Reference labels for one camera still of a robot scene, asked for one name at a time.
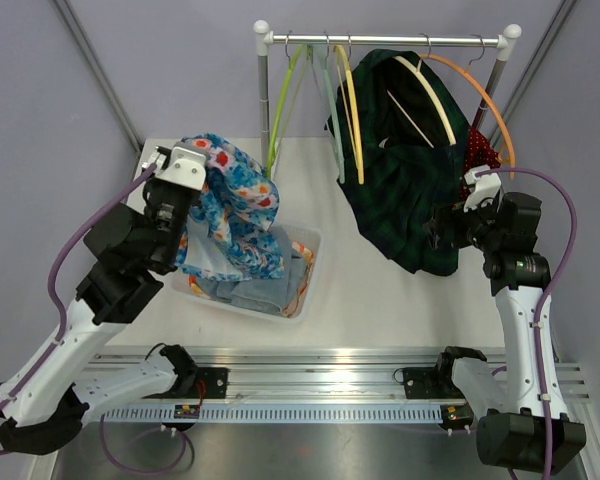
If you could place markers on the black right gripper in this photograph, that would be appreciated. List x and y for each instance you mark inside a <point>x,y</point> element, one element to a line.
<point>447,216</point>

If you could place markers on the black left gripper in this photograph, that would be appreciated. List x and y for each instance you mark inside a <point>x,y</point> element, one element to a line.
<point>157,182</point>

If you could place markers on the blue floral skirt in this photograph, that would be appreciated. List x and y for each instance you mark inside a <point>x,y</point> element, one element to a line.
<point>227,236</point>

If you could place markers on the light blue denim skirt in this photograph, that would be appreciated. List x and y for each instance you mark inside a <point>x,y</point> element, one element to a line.
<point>268,296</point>

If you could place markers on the orange floral white skirt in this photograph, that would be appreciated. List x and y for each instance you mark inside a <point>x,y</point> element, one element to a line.
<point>291,310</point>

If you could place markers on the pale green plastic hanger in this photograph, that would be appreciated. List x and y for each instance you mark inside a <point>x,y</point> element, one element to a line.
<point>319,54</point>

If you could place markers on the yellow plastic hanger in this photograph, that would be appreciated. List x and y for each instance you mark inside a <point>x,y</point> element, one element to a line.
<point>345,77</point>

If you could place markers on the lime green plastic hanger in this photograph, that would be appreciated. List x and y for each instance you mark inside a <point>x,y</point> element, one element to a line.
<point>294,76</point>

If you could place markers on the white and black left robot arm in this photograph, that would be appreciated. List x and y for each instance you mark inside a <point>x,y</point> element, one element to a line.
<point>45,405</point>

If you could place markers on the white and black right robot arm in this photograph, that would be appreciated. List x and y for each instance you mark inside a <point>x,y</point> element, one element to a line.
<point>523,424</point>

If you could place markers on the red polka dot skirt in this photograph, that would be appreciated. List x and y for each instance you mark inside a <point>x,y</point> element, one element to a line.
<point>474,151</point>

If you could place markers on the dark green plaid skirt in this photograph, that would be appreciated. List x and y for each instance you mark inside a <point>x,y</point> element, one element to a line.
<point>404,182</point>

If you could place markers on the cream plastic hanger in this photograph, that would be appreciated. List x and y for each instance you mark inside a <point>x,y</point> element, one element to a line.
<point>416,102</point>

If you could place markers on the orange plastic hanger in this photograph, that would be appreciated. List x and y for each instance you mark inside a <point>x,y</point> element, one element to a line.
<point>485,100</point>

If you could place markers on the white plastic mesh basket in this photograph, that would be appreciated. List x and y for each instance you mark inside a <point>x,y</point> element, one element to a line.
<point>309,237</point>

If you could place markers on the metal clothes rack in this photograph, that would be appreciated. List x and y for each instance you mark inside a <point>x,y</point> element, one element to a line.
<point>265,37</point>

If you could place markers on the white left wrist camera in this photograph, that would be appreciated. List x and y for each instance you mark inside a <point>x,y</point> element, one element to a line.
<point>182,164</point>

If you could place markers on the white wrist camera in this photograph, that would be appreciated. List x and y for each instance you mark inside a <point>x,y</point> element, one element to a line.
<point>484,184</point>
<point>182,164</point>

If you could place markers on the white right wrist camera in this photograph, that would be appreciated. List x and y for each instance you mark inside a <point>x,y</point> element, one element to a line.
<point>484,184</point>

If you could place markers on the aluminium mounting rail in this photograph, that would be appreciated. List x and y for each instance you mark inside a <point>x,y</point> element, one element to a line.
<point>303,386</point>

